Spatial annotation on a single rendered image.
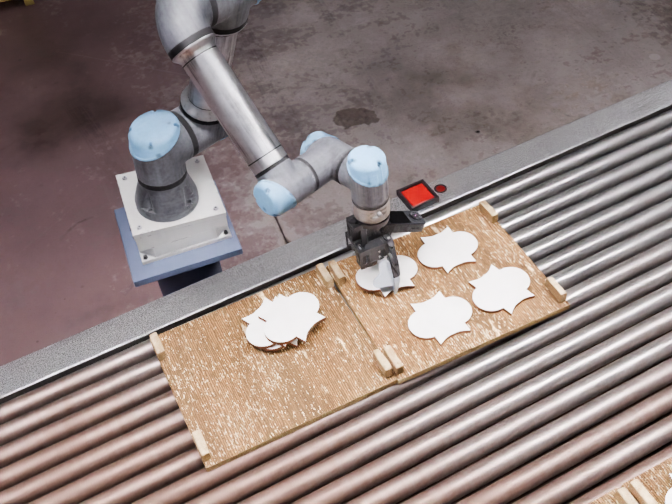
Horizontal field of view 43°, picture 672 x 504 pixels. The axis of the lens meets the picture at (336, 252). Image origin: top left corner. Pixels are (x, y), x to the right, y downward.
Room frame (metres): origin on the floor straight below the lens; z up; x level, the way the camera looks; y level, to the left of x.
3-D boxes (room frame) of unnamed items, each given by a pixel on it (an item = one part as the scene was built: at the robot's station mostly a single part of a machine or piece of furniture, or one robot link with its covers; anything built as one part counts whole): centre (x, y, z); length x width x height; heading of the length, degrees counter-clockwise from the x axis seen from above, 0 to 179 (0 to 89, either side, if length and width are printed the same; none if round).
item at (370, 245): (1.23, -0.08, 1.09); 0.09 x 0.08 x 0.12; 110
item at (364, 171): (1.23, -0.08, 1.25); 0.09 x 0.08 x 0.11; 42
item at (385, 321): (1.20, -0.23, 0.93); 0.41 x 0.35 x 0.02; 111
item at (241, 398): (1.06, 0.16, 0.93); 0.41 x 0.35 x 0.02; 112
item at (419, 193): (1.50, -0.21, 0.92); 0.06 x 0.06 x 0.01; 23
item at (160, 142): (1.54, 0.37, 1.13); 0.13 x 0.12 x 0.14; 132
